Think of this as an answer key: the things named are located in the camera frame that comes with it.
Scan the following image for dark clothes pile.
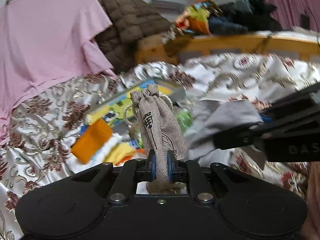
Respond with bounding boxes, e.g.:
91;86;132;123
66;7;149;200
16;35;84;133
208;0;283;35

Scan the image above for white printed baby cloth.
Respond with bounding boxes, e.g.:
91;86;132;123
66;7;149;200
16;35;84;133
92;133;123;164

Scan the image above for burlap drawstring pouch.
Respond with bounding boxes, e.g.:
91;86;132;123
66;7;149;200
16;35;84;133
123;84;188;194

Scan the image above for colourful clothes pile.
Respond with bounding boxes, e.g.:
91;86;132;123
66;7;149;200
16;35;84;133
175;0;222;35

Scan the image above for brown quilted blanket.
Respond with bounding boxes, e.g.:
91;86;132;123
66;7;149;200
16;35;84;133
95;0;171;74

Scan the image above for grey cloth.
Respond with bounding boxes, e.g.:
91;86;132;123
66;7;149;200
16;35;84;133
184;100;262;167

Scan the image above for pink bed sheet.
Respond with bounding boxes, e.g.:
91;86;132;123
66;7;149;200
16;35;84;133
1;0;115;144

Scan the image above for floral satin bedspread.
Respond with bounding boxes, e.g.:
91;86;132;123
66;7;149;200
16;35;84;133
1;54;319;239

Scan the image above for striped colourful cloth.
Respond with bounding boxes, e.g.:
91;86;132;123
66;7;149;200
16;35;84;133
104;143;146;166

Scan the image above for wooden bed frame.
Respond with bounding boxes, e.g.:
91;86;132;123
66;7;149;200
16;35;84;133
135;33;319;65

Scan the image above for orange plastic cup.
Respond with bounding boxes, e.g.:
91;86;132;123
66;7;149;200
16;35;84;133
71;119;113;164

